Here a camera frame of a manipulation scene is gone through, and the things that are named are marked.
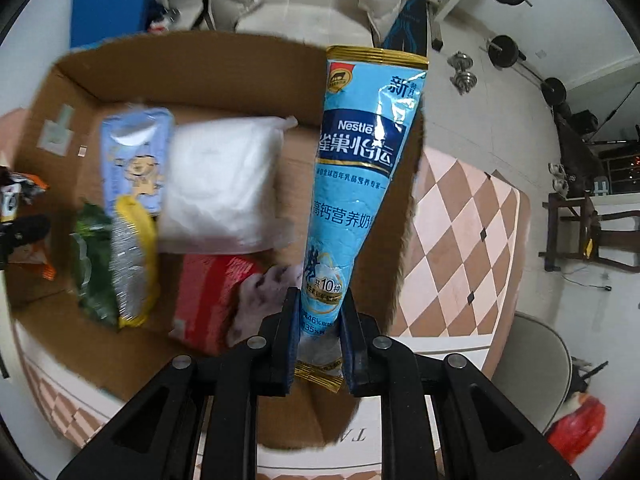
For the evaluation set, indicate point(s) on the black bag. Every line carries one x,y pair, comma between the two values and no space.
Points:
585,122

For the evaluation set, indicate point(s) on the cardboard box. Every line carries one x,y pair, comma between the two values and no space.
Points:
300,160

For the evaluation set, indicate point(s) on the red snack packet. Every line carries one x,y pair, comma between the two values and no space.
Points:
205,300

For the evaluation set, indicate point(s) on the white shoe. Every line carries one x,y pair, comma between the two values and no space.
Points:
561,186
557,170

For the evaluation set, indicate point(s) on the white soft plastic bag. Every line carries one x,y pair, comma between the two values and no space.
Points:
220,185

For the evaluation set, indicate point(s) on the red plastic bag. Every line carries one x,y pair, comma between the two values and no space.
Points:
580,420

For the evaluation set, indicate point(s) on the orange panda snack packet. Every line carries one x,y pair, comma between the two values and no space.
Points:
25,192

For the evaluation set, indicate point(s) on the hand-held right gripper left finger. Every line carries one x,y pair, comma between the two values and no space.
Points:
292,350

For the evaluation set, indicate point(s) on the blue foam mat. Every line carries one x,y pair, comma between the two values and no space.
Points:
110,0

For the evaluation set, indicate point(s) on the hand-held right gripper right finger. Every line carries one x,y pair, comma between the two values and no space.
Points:
347,355

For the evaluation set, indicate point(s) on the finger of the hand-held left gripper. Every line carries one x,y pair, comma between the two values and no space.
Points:
27,227

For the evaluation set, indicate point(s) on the short barbell with black plates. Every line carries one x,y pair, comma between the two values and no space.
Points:
502,51

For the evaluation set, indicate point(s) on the blue milk powder packet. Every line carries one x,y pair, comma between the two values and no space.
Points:
360,170

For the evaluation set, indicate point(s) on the dark green snack packet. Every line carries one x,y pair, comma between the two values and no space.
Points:
92,270

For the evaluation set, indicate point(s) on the black bench pad blue pattern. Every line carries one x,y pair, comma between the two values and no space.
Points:
407,25

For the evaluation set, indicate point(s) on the checked tablecloth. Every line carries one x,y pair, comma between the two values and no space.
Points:
465,240

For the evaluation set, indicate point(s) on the yellow clear plastic packet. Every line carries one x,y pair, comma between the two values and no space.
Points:
132,260

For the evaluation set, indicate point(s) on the purple cloth bundle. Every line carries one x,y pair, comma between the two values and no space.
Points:
265,295

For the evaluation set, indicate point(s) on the dark wooden chair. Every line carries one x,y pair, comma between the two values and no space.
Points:
565,230

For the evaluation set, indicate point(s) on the beige plastic chair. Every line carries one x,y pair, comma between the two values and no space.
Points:
530,360

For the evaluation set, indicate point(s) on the light blue cartoon packet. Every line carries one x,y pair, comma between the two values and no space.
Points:
135,160

